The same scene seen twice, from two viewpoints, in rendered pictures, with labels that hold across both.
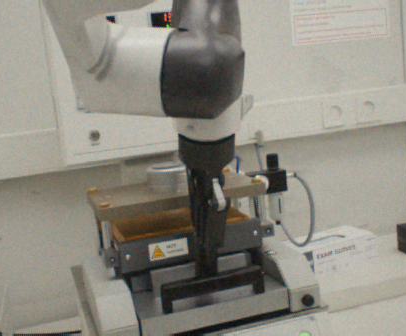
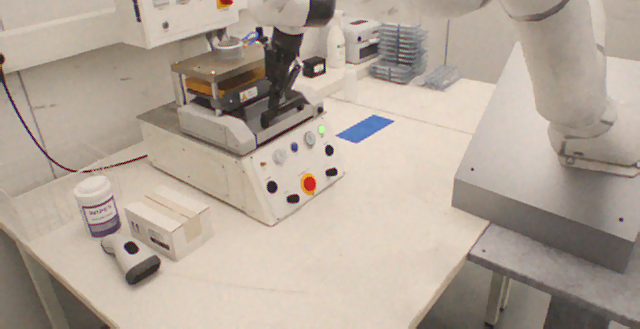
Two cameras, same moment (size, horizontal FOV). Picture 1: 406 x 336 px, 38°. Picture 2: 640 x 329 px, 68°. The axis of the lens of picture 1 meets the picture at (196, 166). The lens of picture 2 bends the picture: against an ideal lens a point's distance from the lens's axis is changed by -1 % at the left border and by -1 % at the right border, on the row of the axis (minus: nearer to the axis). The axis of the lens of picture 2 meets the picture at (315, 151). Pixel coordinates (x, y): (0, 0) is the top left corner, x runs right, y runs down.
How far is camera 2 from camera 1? 0.66 m
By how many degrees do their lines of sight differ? 38
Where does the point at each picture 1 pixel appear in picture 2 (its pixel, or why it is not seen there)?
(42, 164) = (85, 44)
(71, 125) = (151, 19)
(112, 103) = (279, 22)
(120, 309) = (243, 130)
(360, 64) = not seen: outside the picture
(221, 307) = (287, 120)
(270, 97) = not seen: outside the picture
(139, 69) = (299, 5)
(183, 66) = (320, 4)
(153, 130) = (198, 18)
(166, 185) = (233, 56)
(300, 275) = (314, 97)
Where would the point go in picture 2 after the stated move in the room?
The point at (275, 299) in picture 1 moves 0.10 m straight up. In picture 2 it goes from (307, 111) to (306, 78)
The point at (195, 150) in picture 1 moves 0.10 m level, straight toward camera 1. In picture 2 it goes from (290, 39) to (314, 48)
